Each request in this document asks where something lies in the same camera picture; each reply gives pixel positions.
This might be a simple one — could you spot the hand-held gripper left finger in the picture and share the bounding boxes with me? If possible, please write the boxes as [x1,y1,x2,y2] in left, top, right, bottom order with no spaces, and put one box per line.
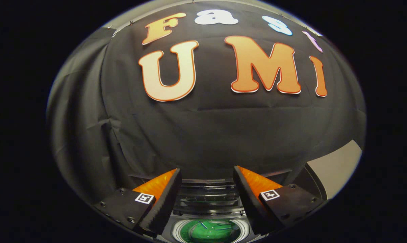
[95,168,183,237]

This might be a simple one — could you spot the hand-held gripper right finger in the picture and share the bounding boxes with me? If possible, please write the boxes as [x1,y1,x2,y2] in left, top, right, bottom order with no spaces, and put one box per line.
[233,165,325,237]

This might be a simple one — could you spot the dark washing machine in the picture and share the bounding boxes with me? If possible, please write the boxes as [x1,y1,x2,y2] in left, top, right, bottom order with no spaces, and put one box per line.
[128,162,328,243]

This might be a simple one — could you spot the green polo shirt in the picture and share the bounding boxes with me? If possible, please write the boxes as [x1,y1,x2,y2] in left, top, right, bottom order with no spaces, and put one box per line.
[180,219,241,243]

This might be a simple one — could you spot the black backdrop cloth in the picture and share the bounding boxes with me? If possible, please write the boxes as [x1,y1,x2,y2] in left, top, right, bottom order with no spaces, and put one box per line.
[46,0,366,210]

